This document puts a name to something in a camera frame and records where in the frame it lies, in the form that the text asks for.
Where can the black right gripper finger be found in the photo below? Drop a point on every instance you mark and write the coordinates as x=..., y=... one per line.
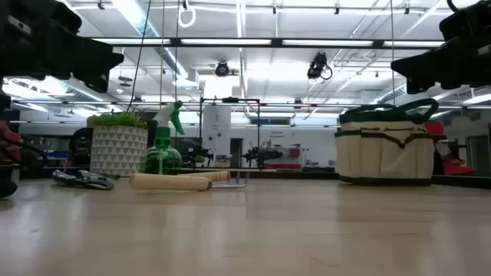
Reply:
x=437, y=74
x=426, y=57

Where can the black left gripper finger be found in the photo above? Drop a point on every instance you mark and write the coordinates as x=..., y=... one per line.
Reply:
x=92, y=51
x=84, y=69

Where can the green plastic spray bottle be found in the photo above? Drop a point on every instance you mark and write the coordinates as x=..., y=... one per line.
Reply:
x=161, y=157

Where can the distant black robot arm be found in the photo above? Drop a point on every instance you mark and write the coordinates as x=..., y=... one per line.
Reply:
x=203, y=155
x=261, y=155

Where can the beige canvas gardening bag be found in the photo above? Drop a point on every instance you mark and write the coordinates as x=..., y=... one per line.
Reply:
x=383, y=153

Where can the red storage bin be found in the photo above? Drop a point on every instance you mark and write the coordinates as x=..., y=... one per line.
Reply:
x=458, y=169
x=433, y=128

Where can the person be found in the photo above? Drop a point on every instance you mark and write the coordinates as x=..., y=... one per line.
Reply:
x=81, y=145

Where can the plant in white patterned pot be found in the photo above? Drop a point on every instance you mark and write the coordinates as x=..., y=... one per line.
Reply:
x=117, y=149

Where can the white pillar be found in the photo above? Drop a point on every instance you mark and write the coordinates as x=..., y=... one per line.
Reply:
x=216, y=126

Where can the small distant potted plant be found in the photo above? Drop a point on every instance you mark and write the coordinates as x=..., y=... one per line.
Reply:
x=199, y=159

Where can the white shelf with red bins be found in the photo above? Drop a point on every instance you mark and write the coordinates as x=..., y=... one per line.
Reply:
x=293, y=152

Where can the beige bucket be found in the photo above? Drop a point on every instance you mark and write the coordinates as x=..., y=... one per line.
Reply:
x=222, y=163

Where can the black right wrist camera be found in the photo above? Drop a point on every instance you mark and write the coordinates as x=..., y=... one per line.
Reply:
x=416, y=86

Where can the silver air duct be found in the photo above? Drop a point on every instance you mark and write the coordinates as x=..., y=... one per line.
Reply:
x=132, y=15

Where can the black mounted camera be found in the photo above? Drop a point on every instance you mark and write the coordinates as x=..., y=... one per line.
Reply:
x=317, y=65
x=221, y=69

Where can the dark wall board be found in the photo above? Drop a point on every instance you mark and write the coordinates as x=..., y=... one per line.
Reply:
x=192, y=145

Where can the black metal frame rig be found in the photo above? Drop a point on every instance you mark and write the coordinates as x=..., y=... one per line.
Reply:
x=230, y=100

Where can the black frame beam with lights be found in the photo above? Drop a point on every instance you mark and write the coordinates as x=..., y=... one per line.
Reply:
x=276, y=42

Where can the black table frame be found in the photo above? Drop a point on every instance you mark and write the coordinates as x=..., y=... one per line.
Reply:
x=291, y=175

